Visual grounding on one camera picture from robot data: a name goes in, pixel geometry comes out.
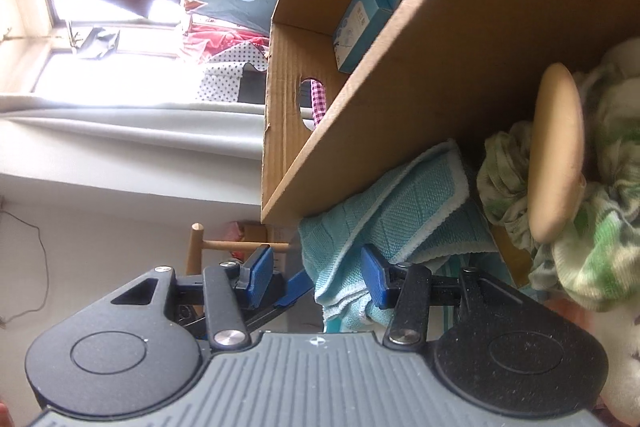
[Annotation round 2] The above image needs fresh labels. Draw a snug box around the teal knitted towel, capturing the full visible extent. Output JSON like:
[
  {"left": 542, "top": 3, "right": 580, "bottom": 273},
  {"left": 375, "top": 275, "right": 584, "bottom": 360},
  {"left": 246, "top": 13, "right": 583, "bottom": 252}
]
[{"left": 298, "top": 141, "right": 513, "bottom": 333}]

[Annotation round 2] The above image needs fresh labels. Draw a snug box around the green floral scrunchie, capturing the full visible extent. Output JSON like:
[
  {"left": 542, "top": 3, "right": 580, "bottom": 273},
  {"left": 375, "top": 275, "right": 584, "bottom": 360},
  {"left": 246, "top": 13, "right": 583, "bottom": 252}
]
[{"left": 476, "top": 63, "right": 639, "bottom": 311}]

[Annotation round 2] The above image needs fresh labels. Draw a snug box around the blue tissue box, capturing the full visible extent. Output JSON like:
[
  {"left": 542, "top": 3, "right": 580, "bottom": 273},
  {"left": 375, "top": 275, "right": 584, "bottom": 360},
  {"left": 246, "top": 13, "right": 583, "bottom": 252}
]
[{"left": 332, "top": 0, "right": 401, "bottom": 74}]

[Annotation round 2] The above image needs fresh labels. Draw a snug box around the pink white plush toy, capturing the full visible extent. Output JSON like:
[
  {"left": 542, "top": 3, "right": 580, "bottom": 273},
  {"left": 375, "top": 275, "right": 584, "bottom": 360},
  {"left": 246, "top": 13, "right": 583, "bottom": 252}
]
[{"left": 550, "top": 38, "right": 639, "bottom": 426}]

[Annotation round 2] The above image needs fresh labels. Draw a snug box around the yellow scouring sponge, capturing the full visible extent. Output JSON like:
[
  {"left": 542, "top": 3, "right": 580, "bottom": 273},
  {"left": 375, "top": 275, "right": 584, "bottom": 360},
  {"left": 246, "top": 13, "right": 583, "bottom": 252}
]
[{"left": 490, "top": 225, "right": 533, "bottom": 288}]

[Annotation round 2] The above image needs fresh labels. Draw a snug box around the grey curtain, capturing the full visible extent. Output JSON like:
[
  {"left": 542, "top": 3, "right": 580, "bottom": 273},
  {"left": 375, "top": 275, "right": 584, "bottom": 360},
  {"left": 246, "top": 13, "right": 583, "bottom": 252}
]
[{"left": 1, "top": 95, "right": 264, "bottom": 207}]

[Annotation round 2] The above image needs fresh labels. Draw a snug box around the white polka dot cloth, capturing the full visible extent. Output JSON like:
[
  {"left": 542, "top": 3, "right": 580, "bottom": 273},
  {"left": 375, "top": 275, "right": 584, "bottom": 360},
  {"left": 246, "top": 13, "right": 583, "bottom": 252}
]
[{"left": 195, "top": 42, "right": 268, "bottom": 103}]

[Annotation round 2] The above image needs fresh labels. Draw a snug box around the purple checkered tablecloth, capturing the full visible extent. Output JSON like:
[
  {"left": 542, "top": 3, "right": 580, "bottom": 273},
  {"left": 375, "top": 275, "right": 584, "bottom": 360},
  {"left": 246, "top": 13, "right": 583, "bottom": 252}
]
[{"left": 310, "top": 79, "right": 328, "bottom": 126}]

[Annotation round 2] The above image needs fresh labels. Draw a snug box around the pink hanging garment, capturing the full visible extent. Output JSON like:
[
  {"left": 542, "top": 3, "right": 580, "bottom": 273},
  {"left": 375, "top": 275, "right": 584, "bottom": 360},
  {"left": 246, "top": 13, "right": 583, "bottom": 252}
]
[{"left": 180, "top": 18, "right": 269, "bottom": 62}]

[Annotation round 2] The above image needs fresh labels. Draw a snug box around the brown cardboard box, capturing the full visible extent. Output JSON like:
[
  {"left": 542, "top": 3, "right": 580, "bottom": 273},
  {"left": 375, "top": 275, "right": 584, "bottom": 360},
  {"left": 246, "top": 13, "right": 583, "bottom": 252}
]
[{"left": 260, "top": 0, "right": 639, "bottom": 225}]

